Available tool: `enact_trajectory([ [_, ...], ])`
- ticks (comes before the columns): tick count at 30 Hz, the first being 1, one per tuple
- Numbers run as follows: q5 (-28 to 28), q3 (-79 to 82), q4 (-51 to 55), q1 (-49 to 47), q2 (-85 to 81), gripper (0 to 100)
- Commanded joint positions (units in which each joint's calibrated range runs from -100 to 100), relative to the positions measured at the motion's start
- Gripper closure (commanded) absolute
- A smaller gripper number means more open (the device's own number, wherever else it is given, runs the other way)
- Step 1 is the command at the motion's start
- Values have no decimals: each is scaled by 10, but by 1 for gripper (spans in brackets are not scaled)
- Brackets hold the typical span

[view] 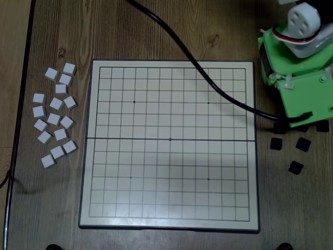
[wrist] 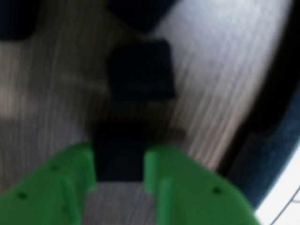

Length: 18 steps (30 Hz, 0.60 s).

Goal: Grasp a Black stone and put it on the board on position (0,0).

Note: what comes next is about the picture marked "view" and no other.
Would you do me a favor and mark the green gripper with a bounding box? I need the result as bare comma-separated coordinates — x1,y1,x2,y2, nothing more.
258,22,333,88

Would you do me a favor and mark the white folding go board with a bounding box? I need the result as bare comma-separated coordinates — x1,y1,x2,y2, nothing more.
78,59,261,234

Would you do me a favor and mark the white zip tie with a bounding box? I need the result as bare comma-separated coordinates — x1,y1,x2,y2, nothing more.
318,66,333,83
269,72,295,91

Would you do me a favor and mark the red white black servo wire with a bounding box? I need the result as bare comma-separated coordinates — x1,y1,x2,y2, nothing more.
272,24,325,47

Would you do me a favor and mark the green camera mount box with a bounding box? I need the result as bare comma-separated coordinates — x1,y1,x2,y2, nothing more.
277,69,333,128

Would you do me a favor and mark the thick black camera cable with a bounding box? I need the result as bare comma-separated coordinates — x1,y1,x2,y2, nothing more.
124,0,313,123

